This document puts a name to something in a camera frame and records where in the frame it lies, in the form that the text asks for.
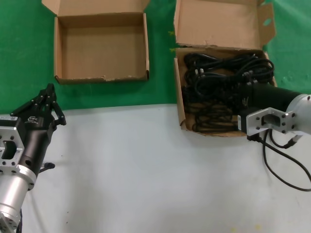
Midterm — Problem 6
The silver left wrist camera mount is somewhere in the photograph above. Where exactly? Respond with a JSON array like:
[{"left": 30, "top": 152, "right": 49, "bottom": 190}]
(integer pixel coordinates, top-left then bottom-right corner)
[{"left": 0, "top": 113, "right": 26, "bottom": 170}]

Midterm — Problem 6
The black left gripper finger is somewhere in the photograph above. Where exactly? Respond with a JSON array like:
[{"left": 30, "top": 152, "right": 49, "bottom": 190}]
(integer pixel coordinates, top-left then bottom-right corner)
[
  {"left": 43, "top": 84, "right": 67, "bottom": 128},
  {"left": 10, "top": 83, "right": 52, "bottom": 117}
]

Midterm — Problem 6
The green table cloth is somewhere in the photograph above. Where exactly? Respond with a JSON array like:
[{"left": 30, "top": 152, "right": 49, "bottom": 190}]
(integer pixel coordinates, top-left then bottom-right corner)
[{"left": 0, "top": 0, "right": 311, "bottom": 115}]

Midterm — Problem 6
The shallow open cardboard box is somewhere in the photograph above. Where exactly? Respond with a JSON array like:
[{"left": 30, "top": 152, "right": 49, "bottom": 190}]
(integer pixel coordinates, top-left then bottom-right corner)
[{"left": 41, "top": 0, "right": 152, "bottom": 85}]

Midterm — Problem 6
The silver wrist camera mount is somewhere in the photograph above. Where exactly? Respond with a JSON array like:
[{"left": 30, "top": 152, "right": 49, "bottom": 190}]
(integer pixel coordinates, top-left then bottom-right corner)
[
  {"left": 237, "top": 106, "right": 296, "bottom": 143},
  {"left": 0, "top": 113, "right": 26, "bottom": 170}
]

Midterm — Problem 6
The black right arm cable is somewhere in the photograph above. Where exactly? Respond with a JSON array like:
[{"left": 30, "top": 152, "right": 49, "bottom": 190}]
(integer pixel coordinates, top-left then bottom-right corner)
[{"left": 261, "top": 130, "right": 311, "bottom": 192}]

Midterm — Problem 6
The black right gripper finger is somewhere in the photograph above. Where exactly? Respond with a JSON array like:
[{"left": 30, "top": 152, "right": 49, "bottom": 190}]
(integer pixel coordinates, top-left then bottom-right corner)
[{"left": 242, "top": 71, "right": 259, "bottom": 86}]

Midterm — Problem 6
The black power cord with plug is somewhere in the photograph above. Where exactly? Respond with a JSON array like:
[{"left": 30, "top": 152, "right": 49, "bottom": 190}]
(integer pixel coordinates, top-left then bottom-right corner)
[{"left": 191, "top": 54, "right": 275, "bottom": 98}]

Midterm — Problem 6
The black left arm cable connector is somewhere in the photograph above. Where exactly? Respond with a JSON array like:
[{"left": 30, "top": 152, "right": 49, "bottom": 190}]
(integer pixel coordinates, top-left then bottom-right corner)
[{"left": 36, "top": 162, "right": 56, "bottom": 174}]

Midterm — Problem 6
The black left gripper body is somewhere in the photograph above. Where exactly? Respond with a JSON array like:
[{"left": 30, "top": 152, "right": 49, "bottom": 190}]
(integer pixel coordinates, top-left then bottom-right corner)
[{"left": 15, "top": 110, "right": 56, "bottom": 175}]

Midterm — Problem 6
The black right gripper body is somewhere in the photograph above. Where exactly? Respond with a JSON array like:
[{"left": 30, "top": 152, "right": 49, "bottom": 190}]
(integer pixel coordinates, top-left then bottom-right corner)
[{"left": 237, "top": 83, "right": 301, "bottom": 115}]

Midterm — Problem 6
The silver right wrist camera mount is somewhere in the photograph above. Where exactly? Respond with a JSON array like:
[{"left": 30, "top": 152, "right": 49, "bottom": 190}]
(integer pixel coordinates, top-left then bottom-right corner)
[{"left": 237, "top": 106, "right": 296, "bottom": 143}]

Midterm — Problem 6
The cardboard box with upright lid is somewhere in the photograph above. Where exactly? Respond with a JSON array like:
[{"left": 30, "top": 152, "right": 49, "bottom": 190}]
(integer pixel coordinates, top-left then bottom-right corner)
[{"left": 173, "top": 0, "right": 281, "bottom": 138}]

